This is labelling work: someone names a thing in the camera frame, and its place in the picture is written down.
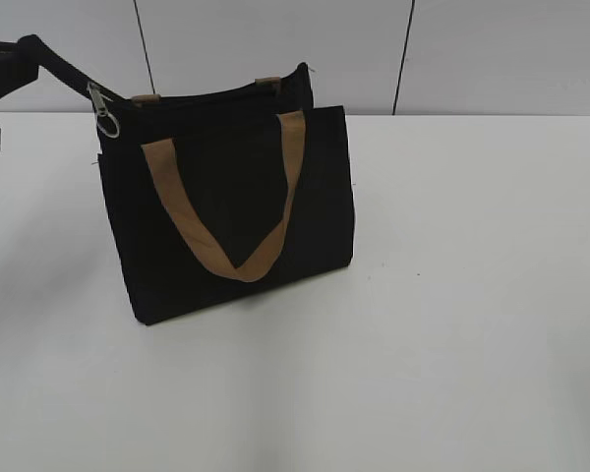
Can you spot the silver zipper pull with ring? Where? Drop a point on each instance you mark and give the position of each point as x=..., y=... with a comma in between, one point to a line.
x=106, y=123

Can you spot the black tote bag tan handles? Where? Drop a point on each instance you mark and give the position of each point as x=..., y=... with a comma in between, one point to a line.
x=216, y=197

